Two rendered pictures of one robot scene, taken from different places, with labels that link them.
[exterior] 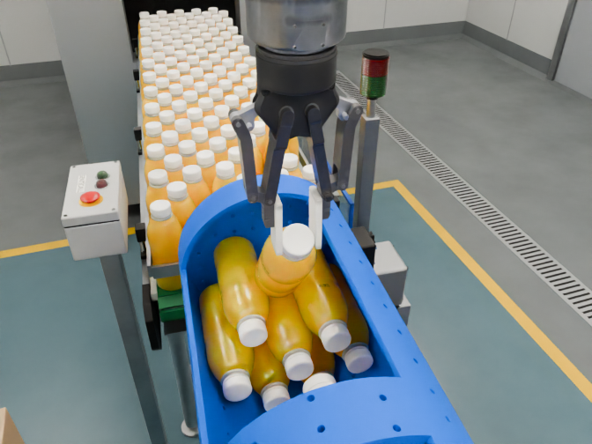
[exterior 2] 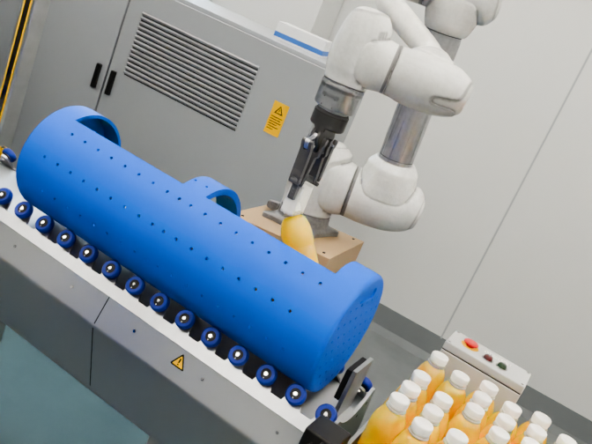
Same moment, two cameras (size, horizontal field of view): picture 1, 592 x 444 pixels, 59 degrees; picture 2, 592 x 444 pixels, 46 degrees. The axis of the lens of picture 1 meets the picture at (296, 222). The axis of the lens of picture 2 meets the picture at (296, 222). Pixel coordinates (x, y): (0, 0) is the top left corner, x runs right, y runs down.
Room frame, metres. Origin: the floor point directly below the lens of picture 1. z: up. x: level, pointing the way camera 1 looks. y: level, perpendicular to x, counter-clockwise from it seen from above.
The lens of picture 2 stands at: (1.35, -1.16, 1.71)
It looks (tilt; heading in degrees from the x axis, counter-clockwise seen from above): 18 degrees down; 126
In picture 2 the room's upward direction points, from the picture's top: 23 degrees clockwise
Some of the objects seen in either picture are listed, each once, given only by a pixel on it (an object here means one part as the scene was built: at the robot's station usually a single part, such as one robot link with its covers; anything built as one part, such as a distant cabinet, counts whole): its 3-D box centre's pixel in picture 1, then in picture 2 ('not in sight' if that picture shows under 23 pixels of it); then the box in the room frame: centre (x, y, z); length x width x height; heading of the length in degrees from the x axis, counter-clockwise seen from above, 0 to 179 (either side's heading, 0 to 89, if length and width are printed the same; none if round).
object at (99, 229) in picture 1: (98, 207); (479, 373); (0.89, 0.40, 1.05); 0.20 x 0.10 x 0.10; 14
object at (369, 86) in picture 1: (373, 83); not in sight; (1.22, -0.18, 1.18); 0.06 x 0.06 x 0.05
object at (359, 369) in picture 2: not in sight; (349, 387); (0.76, 0.07, 0.99); 0.10 x 0.02 x 0.12; 104
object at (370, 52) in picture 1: (373, 85); not in sight; (1.22, -0.18, 1.18); 0.06 x 0.06 x 0.16
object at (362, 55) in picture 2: not in sight; (365, 49); (0.50, 0.01, 1.64); 0.13 x 0.11 x 0.16; 34
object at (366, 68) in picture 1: (374, 64); not in sight; (1.22, -0.18, 1.23); 0.06 x 0.06 x 0.04
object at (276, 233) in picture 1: (276, 224); (301, 196); (0.48, 0.02, 1.30); 0.03 x 0.01 x 0.07; 14
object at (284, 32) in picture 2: not in sight; (303, 40); (-0.81, 1.31, 1.48); 0.24 x 0.12 x 0.08; 26
